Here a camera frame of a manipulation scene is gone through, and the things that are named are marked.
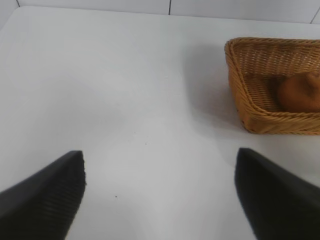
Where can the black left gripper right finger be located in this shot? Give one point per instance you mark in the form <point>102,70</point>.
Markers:
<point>277,205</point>

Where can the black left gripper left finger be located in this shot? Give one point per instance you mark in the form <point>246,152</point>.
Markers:
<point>42,202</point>

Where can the woven wicker basket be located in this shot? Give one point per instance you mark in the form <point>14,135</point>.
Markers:
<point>250,110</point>

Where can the bumpy orange fruit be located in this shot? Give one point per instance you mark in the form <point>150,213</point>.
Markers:
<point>297,95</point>

